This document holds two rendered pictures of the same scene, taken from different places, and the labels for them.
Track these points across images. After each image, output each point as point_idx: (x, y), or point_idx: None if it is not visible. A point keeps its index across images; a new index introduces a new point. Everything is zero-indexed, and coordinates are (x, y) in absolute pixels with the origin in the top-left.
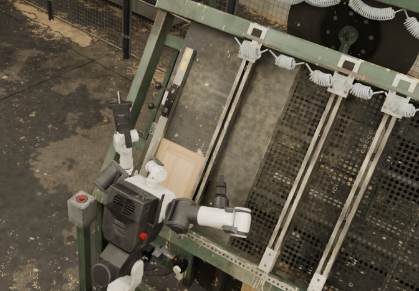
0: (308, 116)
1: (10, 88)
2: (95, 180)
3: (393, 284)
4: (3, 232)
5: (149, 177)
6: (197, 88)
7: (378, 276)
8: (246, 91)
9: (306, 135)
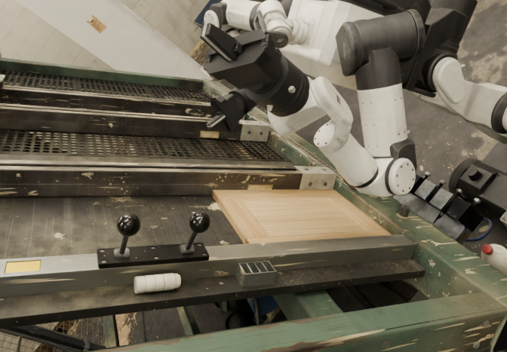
0: (44, 139)
1: None
2: (412, 12)
3: (207, 307)
4: None
5: (293, 20)
6: (81, 245)
7: (211, 318)
8: None
9: (77, 137)
